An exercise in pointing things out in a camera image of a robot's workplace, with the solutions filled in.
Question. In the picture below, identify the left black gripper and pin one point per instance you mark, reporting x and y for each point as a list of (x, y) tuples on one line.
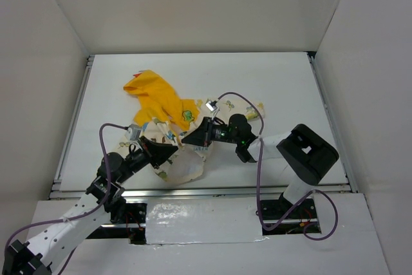
[(145, 149)]

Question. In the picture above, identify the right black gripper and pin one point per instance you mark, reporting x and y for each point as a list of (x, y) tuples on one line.
[(207, 131)]

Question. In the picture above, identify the yellow hooded printed kids jacket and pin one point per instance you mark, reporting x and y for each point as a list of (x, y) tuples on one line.
[(167, 118)]

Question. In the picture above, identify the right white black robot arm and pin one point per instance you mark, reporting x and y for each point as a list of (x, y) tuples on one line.
[(308, 154)]

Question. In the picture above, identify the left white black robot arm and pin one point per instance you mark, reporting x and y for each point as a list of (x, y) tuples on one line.
[(45, 252)]

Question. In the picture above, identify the white foil covered plate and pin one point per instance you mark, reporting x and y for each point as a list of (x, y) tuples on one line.
[(202, 220)]

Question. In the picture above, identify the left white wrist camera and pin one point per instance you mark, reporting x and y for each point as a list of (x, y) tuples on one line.
[(133, 132)]

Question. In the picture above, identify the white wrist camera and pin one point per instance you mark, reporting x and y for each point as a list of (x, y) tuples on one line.
[(133, 132), (211, 105)]

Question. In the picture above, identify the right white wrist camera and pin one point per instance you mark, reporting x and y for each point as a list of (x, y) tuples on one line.
[(211, 105)]

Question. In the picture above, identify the aluminium front rail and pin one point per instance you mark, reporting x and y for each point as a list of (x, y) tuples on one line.
[(56, 194)]

